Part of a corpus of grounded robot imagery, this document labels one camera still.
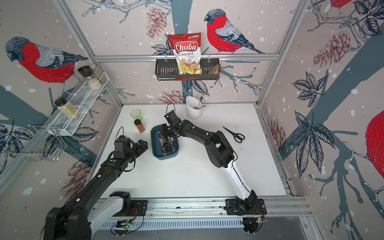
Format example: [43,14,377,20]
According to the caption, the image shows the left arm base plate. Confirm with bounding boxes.
[113,200,148,217]

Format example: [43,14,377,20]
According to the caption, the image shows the yellow spice jar brown lid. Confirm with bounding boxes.
[54,98,80,119]

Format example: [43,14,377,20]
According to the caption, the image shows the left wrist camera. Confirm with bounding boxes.
[114,135,131,154]

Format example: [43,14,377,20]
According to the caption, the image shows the green glass cup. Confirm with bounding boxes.
[131,109,143,121]

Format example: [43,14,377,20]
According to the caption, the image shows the long black scissors back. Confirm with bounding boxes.
[223,127,246,144]

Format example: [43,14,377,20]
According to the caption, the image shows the black wire wall basket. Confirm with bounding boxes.
[155,58,220,81]

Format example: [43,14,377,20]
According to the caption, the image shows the white utensil holder cup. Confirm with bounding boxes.
[186,96,203,120]

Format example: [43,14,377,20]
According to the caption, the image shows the large black scissors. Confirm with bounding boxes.
[160,137,176,156]

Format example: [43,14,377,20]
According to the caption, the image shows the metal wire rack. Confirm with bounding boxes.
[1,125,69,162]

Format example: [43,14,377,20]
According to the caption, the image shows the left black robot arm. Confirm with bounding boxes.
[39,136,148,240]

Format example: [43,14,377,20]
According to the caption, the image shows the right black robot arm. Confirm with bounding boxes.
[162,111,258,212]

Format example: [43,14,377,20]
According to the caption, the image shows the utensils in cup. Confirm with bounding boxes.
[193,95,205,110]

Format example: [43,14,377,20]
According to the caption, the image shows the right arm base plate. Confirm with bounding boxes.
[224,199,267,216]

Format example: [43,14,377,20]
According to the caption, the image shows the red cassava chips bag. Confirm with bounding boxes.
[169,33,203,75]

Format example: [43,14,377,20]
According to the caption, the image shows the orange spice bottle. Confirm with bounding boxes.
[134,119,146,133]

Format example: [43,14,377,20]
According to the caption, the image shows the black lid spice jar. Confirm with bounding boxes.
[78,66,103,91]

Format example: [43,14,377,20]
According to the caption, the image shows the teal plastic storage box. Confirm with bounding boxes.
[151,124,180,160]

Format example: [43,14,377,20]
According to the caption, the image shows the small circuit board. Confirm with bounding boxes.
[116,219,135,229]

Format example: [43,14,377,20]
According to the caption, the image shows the white wire wall shelf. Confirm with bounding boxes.
[47,73,110,136]

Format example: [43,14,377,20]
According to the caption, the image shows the clear spice jar back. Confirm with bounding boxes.
[91,65,107,84]

